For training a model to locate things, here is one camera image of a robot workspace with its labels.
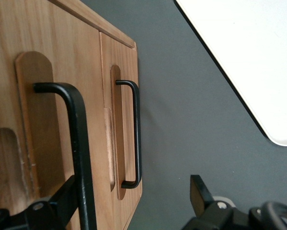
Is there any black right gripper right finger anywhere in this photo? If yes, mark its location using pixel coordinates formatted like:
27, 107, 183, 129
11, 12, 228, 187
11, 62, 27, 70
181, 174, 252, 230

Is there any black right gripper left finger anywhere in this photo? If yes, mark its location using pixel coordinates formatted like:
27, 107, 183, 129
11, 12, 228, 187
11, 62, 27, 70
0, 174, 83, 230

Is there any black metal drawer handle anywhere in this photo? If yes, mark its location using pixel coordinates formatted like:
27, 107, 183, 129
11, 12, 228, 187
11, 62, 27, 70
115, 80, 142, 189
33, 82, 97, 230

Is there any wooden drawer with scratched front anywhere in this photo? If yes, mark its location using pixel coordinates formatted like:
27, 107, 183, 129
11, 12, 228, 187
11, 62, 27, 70
0, 0, 105, 230

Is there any wooden drawer with clean front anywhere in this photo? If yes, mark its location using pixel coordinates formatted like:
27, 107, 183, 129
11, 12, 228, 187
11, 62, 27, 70
99, 32, 143, 230

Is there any oak wooden drawer cabinet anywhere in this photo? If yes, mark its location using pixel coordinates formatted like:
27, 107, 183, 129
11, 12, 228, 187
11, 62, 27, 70
48, 0, 137, 50

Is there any beige plastic tray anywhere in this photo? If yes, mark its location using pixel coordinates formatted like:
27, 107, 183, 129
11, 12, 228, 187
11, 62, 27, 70
174, 0, 287, 147

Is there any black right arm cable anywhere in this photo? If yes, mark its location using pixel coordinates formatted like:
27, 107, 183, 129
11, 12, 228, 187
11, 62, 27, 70
250, 200, 287, 230

